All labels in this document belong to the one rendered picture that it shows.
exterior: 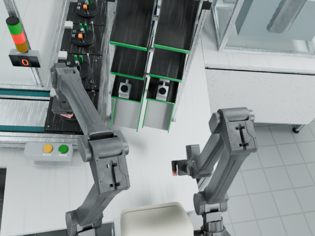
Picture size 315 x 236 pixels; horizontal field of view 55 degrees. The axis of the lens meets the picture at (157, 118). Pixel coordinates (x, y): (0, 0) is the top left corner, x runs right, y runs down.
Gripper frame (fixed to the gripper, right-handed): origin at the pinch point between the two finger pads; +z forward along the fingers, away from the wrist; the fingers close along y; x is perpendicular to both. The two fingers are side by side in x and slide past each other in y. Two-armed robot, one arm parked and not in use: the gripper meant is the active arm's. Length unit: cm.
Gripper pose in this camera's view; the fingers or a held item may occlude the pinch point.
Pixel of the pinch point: (69, 115)
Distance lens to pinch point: 124.6
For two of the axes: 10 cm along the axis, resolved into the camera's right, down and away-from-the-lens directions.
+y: -9.9, -0.6, -1.1
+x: 0.1, 8.6, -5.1
